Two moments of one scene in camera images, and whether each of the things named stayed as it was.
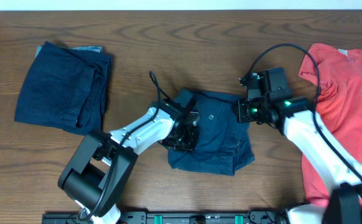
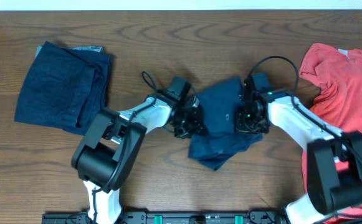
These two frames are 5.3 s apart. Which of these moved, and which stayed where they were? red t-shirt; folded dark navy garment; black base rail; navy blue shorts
Moved: navy blue shorts
Stayed: folded dark navy garment; red t-shirt; black base rail
